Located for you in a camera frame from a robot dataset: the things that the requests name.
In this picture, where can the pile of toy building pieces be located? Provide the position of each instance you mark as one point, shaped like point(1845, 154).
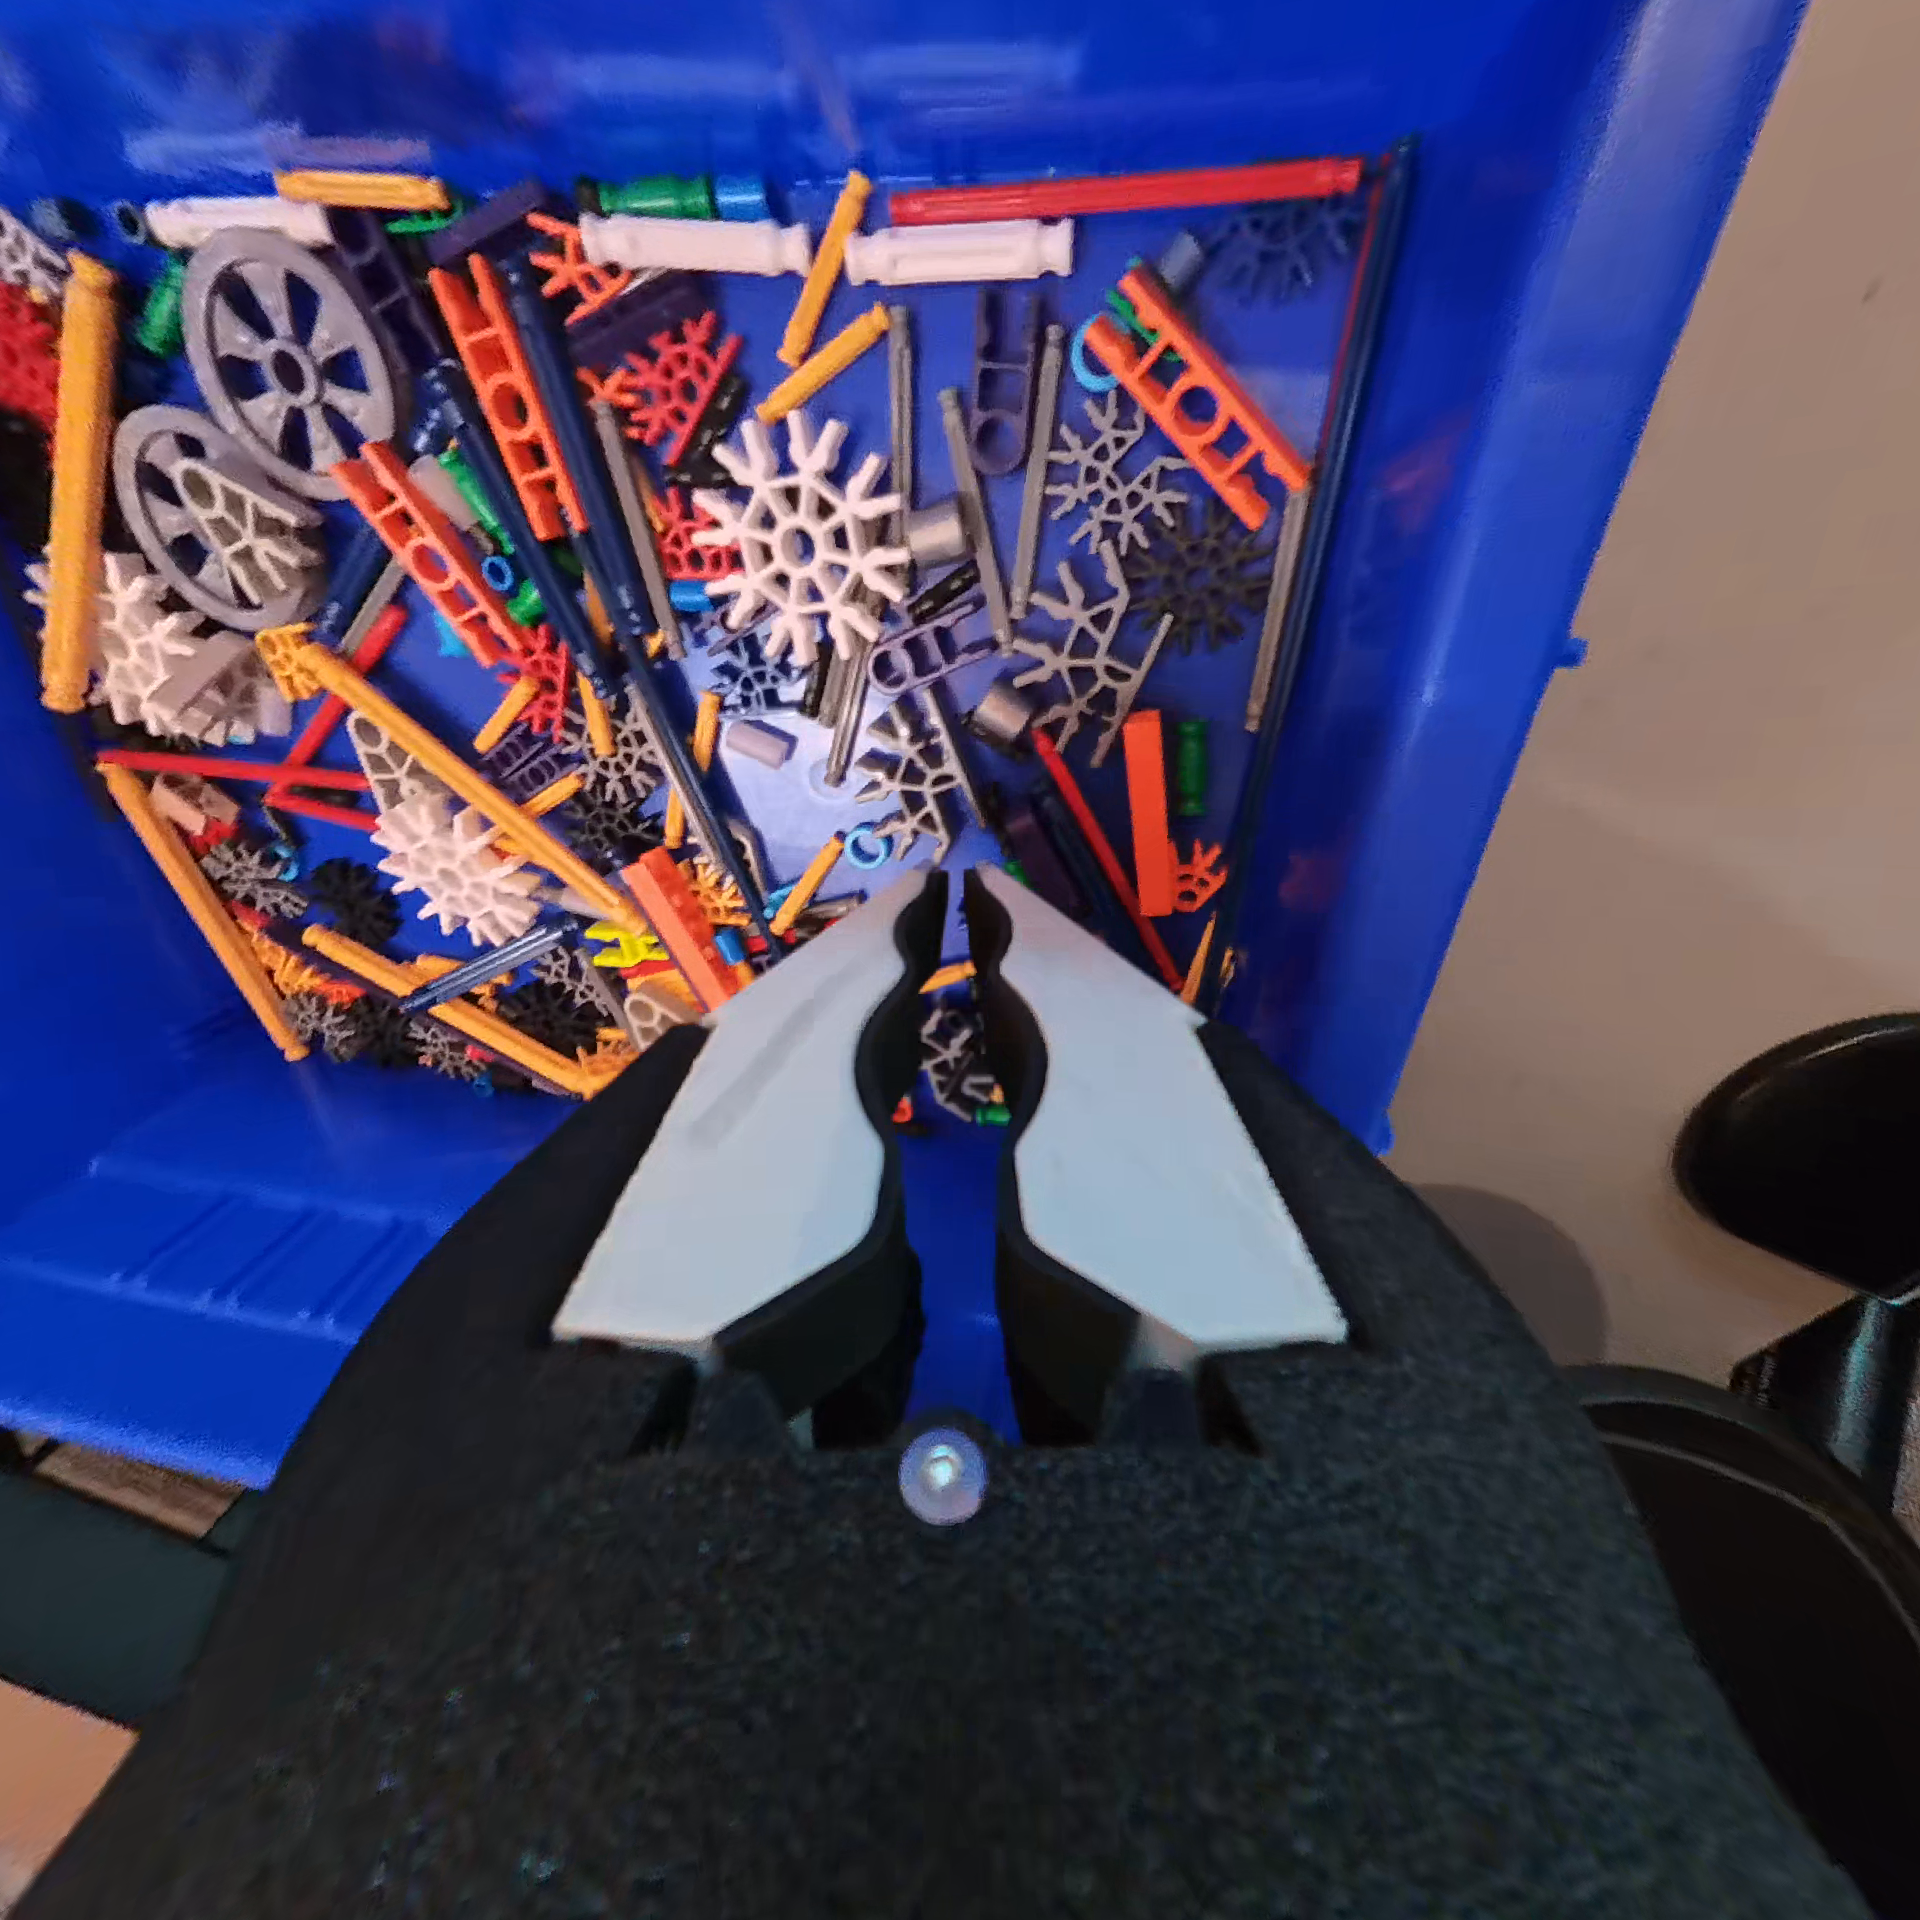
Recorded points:
point(811, 539)

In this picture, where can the blue plastic bin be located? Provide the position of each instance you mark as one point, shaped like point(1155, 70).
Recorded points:
point(1500, 451)

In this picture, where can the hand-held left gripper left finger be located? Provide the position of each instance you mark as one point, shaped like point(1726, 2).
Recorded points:
point(734, 1184)

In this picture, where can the black office chair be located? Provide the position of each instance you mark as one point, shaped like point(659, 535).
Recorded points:
point(1799, 1140)

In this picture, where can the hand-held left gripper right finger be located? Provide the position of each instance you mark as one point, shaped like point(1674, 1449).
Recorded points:
point(1155, 1184)

